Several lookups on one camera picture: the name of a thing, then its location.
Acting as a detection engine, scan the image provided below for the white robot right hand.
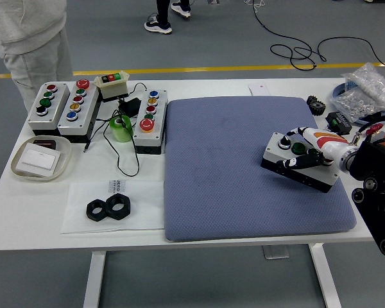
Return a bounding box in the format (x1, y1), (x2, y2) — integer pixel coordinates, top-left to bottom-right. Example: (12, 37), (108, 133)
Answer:
(277, 126), (353, 170)

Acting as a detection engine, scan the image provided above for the grey four-button control box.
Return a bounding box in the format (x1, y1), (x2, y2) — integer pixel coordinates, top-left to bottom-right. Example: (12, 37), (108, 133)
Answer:
(260, 131), (341, 194)
(27, 81), (71, 137)

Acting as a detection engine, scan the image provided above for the grey five-button control box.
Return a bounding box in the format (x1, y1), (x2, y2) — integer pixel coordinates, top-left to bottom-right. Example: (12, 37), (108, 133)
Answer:
(132, 89), (169, 155)
(56, 78), (101, 144)

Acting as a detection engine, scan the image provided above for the black module with green terminals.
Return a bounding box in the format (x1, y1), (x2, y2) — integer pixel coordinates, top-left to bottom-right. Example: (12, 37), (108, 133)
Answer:
(324, 110), (353, 135)

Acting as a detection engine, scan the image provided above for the black gear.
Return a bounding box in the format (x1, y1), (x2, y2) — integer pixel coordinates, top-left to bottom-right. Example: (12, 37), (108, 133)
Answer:
(306, 94), (326, 117)

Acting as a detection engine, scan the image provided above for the clear bag of metal washers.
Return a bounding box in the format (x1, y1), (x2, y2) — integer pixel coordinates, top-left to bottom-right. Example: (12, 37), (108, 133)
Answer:
(330, 88), (378, 123)

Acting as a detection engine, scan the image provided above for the blue plate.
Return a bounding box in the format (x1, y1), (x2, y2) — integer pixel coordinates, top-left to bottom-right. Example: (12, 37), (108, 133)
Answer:
(330, 81), (385, 125)

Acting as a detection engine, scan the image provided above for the clear bag of white parts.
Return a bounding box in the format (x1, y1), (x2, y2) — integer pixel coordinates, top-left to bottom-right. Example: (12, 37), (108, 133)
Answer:
(341, 62), (385, 110)

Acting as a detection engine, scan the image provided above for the blue-grey padded mat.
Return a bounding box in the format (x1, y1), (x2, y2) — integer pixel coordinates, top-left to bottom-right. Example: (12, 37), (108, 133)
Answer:
(162, 96), (357, 243)

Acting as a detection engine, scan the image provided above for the white table leg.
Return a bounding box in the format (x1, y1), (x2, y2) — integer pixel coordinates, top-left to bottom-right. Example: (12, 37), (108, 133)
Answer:
(309, 243), (343, 308)
(83, 252), (107, 308)

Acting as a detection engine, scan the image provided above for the black power adapter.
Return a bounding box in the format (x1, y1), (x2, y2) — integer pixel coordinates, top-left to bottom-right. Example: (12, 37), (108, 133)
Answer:
(118, 98), (142, 117)

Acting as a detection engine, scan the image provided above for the green film roll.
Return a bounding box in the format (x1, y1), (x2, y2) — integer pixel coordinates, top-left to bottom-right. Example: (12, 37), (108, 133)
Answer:
(108, 114), (134, 144)

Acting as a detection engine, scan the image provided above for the background person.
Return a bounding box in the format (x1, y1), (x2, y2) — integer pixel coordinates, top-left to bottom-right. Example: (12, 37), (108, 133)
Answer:
(143, 0), (192, 35)

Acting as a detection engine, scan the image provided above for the black hex nut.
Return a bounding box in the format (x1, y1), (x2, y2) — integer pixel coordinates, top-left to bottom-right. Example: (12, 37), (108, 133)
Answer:
(85, 198), (112, 223)
(104, 192), (132, 221)

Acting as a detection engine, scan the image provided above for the white shallow tray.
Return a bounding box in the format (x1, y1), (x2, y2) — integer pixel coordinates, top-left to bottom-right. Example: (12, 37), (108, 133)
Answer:
(10, 135), (73, 183)

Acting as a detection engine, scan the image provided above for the dark red small box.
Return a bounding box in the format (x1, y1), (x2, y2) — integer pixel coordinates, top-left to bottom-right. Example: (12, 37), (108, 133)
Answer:
(33, 138), (58, 151)

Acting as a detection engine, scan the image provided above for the black floor cable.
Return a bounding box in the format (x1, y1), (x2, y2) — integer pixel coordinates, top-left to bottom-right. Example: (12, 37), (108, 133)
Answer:
(252, 0), (385, 72)

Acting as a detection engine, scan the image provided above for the grey under-table bracket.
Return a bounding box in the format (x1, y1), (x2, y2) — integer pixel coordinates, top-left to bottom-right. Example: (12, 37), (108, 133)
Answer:
(262, 245), (290, 260)

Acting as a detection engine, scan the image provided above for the white floor cable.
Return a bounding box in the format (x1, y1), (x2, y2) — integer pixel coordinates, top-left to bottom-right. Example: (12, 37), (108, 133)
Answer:
(243, 0), (266, 13)

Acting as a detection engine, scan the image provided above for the cream switch box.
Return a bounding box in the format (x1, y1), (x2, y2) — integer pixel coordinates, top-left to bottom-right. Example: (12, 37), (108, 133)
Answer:
(93, 71), (131, 103)

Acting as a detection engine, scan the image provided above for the thin black adapter cable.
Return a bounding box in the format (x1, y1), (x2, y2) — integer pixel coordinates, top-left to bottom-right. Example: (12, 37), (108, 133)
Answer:
(82, 81), (148, 177)

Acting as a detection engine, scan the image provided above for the white wall switch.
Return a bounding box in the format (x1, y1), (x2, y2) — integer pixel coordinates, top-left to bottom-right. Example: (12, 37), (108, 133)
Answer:
(17, 142), (62, 176)

